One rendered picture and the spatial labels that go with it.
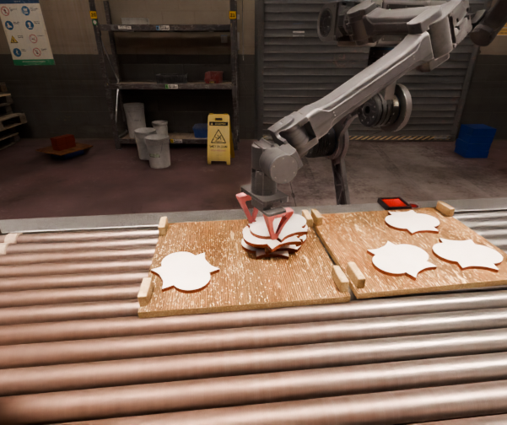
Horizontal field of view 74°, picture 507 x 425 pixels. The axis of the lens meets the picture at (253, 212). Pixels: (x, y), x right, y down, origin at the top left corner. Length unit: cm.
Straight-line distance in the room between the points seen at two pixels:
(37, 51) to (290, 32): 367
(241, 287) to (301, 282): 13
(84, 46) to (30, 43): 77
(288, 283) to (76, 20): 554
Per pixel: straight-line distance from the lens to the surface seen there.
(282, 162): 63
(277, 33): 537
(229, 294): 69
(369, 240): 90
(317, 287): 72
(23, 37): 635
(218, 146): 434
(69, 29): 602
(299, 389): 58
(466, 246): 96
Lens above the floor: 138
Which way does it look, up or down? 27 degrees down
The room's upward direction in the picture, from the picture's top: straight up
